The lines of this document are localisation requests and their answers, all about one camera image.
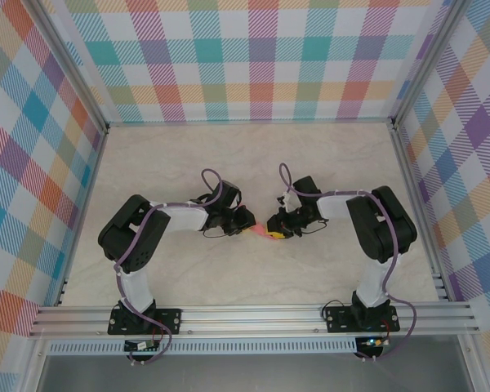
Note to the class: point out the small circuit board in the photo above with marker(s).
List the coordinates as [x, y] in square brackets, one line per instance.
[141, 346]
[373, 342]

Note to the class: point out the aluminium mounting rail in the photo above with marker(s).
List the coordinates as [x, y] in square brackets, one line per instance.
[249, 318]

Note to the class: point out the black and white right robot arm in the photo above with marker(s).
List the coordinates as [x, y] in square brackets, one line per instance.
[388, 228]

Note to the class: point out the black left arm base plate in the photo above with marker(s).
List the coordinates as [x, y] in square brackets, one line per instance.
[167, 320]

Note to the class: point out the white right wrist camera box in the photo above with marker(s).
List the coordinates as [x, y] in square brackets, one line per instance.
[285, 200]

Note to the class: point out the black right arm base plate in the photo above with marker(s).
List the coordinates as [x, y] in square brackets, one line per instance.
[339, 318]

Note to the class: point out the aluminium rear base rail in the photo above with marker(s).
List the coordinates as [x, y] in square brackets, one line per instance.
[249, 121]

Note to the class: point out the pink square paper sheet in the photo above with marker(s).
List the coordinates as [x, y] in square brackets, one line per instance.
[263, 233]

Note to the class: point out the aluminium frame post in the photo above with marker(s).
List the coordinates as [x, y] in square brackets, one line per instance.
[428, 61]
[65, 61]

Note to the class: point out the aluminium side base rail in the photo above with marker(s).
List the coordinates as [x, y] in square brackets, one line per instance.
[418, 204]
[81, 216]

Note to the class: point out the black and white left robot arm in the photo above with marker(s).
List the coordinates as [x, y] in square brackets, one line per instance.
[130, 237]

